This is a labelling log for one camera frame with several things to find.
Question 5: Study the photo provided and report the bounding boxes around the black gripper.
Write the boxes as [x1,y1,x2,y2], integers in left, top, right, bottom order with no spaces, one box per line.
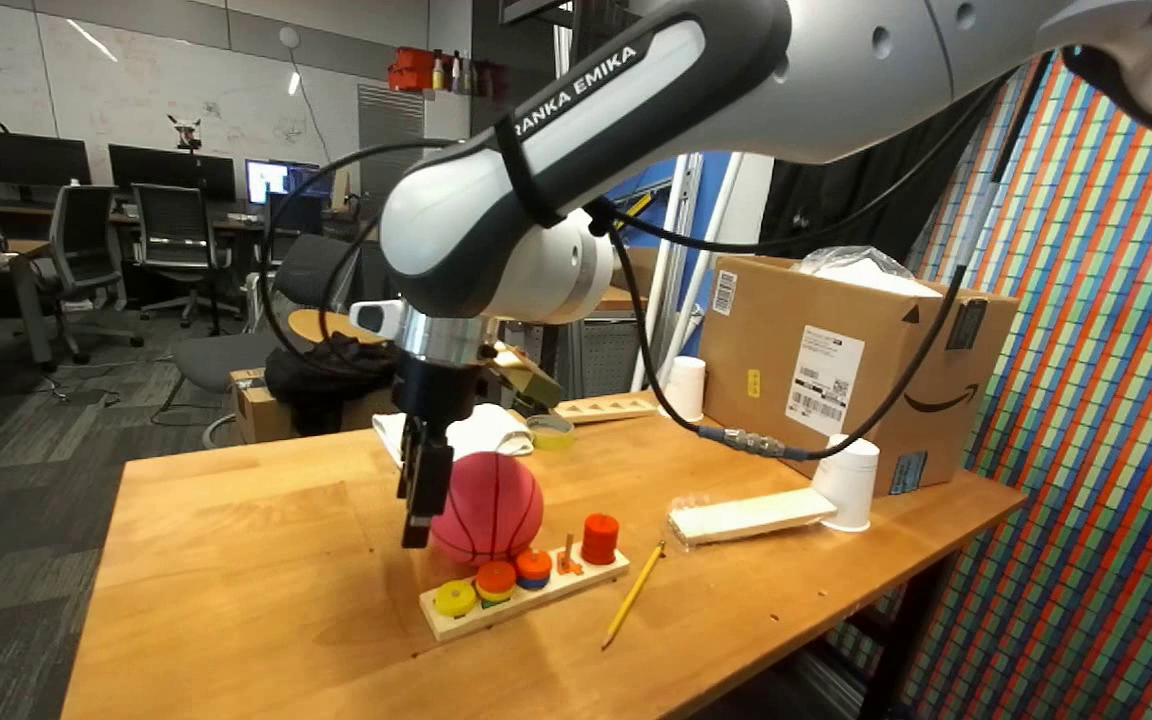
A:
[392,362,482,552]

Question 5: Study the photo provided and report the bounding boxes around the pink basketball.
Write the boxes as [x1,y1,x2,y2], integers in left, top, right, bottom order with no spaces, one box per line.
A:
[429,453,547,569]

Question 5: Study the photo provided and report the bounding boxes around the white flat box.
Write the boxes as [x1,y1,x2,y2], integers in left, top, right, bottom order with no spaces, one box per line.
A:
[669,484,845,547]

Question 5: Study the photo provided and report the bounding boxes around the large cardboard shipping box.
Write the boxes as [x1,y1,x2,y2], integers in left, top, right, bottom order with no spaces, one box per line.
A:
[697,252,1022,499]

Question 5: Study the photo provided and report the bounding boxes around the black bag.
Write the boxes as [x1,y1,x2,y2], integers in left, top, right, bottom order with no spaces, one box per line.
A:
[258,335,401,433]

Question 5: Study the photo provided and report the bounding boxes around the round wooden stool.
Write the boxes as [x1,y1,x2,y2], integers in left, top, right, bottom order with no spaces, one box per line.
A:
[282,305,392,354]

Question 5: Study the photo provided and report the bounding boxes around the small wooden crate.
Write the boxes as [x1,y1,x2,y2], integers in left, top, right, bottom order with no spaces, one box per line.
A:
[228,363,300,443]

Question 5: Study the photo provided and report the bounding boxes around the red cylinder peg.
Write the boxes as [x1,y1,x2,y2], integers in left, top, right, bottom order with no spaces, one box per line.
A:
[579,512,624,569]

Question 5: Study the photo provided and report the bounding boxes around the long wooden block with holes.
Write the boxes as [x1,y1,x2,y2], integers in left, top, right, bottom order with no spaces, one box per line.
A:
[552,387,665,428]

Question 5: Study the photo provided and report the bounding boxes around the yellow pencil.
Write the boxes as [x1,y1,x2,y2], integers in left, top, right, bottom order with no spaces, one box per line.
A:
[596,541,669,655]

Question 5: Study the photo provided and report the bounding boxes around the white paper roll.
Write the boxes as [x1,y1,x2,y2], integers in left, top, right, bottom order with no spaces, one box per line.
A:
[665,354,707,425]

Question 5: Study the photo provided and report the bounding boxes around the grey office chair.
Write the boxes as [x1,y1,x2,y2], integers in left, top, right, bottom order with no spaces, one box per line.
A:
[131,179,233,335]
[46,179,145,368]

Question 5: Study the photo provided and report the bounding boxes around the blue and white panel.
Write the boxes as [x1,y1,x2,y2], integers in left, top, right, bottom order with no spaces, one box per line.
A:
[636,149,776,391]

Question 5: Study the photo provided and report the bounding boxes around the black computer monitor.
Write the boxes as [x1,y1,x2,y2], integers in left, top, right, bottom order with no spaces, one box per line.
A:
[107,142,238,203]
[0,121,91,209]

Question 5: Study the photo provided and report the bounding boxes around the red hanging fixture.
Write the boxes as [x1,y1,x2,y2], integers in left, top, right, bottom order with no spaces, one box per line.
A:
[382,44,439,95]

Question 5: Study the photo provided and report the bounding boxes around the small black tripod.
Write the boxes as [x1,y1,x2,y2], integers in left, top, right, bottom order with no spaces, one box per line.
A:
[163,112,203,155]

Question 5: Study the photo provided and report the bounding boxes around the white paper cup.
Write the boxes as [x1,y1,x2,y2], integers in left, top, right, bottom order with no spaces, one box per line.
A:
[806,436,883,537]

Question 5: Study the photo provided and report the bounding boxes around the clear plastic bag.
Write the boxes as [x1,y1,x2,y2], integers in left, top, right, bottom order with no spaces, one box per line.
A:
[793,242,946,300]

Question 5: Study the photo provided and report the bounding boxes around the colourful patterned screen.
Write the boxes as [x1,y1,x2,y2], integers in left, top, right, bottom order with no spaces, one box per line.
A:
[899,57,1152,720]

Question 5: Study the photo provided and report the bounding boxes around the yellow toy ring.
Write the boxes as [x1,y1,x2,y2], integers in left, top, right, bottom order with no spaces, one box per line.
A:
[429,577,482,625]

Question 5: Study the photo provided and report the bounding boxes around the orange and green ring stack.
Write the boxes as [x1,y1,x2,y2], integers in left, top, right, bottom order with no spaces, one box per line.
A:
[470,557,522,613]

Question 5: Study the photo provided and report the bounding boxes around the orange ring with dark base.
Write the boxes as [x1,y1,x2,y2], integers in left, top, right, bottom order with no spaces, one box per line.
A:
[513,547,556,594]

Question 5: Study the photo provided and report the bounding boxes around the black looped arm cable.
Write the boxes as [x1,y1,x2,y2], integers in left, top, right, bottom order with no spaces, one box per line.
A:
[255,135,465,363]

